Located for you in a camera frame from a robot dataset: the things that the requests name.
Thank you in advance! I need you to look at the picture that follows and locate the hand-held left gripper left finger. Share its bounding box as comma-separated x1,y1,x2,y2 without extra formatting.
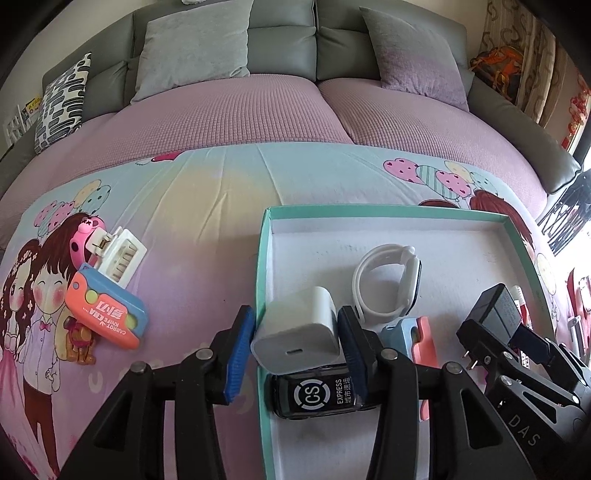
60,305,256,480

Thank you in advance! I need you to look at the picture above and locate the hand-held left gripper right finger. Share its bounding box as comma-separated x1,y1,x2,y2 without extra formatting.
338,306,539,480

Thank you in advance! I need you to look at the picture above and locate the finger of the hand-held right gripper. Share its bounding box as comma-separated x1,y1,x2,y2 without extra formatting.
509,322,591,394
481,343,579,410

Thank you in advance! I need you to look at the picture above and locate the black power adapter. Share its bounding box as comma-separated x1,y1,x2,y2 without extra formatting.
456,283,526,372

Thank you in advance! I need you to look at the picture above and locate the black toy car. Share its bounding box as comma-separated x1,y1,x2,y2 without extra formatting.
268,362,384,421

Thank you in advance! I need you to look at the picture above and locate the white usb charger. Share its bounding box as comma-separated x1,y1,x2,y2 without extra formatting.
250,286,345,376

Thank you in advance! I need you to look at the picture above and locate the small orange blue utility knife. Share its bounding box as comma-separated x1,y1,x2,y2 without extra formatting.
379,315,437,423

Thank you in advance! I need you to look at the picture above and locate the teal cardboard box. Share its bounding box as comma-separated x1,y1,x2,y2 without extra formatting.
256,205,566,480

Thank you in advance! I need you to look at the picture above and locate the white smartwatch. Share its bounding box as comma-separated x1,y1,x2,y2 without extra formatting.
352,244,423,324

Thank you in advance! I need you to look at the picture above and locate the black metal rack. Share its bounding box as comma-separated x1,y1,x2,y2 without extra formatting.
538,168,591,256

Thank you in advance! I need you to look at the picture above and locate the large orange blue utility knife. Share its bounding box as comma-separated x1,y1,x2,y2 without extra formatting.
64,263,149,350

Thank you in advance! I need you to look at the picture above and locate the white hair clip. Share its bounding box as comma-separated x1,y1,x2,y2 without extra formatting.
88,227,148,284

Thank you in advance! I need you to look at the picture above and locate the printed cartoon blanket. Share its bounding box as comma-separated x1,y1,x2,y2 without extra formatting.
0,143,566,480

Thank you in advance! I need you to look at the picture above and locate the pink cartoon toy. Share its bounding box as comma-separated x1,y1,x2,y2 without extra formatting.
69,217,108,268

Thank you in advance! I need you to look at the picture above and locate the pink sofa cover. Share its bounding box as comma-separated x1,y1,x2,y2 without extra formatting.
0,76,550,217

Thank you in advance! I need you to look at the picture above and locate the patterned curtain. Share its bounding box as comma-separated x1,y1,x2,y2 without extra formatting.
478,0,583,134

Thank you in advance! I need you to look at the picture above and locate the red orange bag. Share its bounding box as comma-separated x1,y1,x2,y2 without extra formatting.
470,45,525,103

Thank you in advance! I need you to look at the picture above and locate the purple grey pillow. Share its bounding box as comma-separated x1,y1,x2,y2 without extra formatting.
359,6,471,113

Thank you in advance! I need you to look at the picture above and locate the light grey pillow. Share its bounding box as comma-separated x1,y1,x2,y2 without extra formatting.
130,0,256,104

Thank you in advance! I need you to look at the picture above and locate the black white patterned pillow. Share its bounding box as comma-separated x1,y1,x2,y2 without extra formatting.
34,52,92,155

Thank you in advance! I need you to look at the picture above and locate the grey sofa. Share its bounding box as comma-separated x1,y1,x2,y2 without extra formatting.
0,0,583,197

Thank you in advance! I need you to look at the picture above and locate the white magazine rack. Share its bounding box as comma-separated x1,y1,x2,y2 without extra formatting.
4,105,29,145

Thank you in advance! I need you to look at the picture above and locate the brown bear keychain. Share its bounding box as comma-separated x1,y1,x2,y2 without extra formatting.
62,316,99,366

